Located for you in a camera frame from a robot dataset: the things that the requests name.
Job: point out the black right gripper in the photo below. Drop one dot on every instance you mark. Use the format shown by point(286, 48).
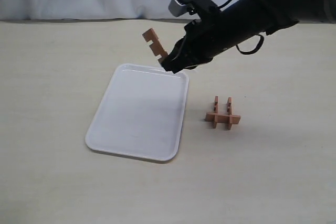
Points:
point(210, 35)

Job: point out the notched wooden piece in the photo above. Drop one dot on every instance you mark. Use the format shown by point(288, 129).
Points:
point(229, 112)
point(215, 110)
point(222, 118)
point(155, 45)

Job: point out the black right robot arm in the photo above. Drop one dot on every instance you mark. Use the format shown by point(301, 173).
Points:
point(265, 17)

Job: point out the white plastic tray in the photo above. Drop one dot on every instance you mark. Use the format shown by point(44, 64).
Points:
point(141, 114)

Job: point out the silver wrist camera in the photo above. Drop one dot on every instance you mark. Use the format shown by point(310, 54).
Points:
point(179, 7)

